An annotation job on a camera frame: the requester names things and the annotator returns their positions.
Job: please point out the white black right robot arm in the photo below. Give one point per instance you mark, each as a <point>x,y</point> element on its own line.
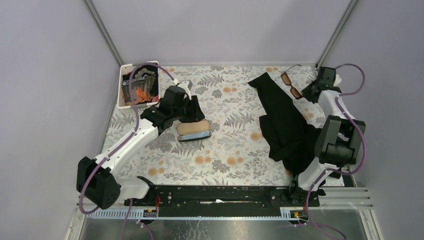
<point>339,141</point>

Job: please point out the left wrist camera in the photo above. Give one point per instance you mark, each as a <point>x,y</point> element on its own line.
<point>186,85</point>

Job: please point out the floral patterned table mat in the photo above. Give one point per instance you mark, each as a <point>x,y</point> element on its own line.
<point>236,153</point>

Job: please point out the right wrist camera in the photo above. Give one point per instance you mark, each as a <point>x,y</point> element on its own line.
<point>337,80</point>

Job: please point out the brown tortoiseshell sunglasses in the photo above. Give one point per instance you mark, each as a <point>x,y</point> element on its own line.
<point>287,81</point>

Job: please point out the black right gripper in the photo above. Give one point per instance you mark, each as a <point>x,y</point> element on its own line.
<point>305,94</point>

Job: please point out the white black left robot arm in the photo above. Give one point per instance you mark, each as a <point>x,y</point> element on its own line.
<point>97,178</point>

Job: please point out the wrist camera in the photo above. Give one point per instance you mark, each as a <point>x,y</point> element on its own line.
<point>186,85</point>
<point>337,80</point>

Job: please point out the black orange clothes in basket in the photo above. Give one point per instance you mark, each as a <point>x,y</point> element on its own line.
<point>145,82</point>

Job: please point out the grey slotted cable duct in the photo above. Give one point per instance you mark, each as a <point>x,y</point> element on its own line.
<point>166,213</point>

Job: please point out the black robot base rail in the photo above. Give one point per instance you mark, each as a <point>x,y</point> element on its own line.
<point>240,198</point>

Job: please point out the black cloth garment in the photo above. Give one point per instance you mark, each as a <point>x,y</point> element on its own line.
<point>291,139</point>

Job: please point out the white perforated plastic basket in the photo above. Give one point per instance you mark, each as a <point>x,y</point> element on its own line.
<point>139,87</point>

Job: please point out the light blue cleaning cloth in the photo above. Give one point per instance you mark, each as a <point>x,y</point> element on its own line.
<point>196,136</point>

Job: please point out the black glasses case tan lining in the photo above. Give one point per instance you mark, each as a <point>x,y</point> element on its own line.
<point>192,128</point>

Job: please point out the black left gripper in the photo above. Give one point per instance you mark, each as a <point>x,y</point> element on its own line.
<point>195,113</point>

